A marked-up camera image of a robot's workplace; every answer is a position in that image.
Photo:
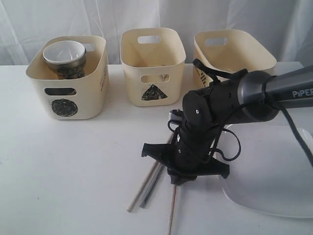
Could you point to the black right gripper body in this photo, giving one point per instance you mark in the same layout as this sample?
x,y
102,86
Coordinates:
x,y
190,152

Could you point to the wooden chopstick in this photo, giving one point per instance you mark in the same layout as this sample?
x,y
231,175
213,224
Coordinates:
x,y
143,187
172,210

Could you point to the steel bowl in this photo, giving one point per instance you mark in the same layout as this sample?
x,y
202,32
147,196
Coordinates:
x,y
72,70

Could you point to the white round bowl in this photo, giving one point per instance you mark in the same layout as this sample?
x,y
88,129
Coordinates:
x,y
63,52

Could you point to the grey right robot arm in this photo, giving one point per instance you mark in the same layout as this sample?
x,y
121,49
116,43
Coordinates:
x,y
262,96

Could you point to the cream bin with square mark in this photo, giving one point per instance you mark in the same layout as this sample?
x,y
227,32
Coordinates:
x,y
231,50

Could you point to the steel table knife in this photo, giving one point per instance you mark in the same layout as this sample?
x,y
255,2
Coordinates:
x,y
151,186

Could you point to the cream bin with triangle mark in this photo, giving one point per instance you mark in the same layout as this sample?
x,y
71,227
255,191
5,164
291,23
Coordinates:
x,y
146,53

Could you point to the white square plate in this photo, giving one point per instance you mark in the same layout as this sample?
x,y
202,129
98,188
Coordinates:
x,y
272,173

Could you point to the white curtain backdrop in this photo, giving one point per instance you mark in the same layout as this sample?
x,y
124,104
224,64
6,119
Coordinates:
x,y
284,27

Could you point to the cream bin with circle mark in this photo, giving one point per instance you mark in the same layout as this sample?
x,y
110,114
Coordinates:
x,y
72,99

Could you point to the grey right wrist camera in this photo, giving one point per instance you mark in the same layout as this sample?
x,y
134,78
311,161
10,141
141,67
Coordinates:
x,y
175,115

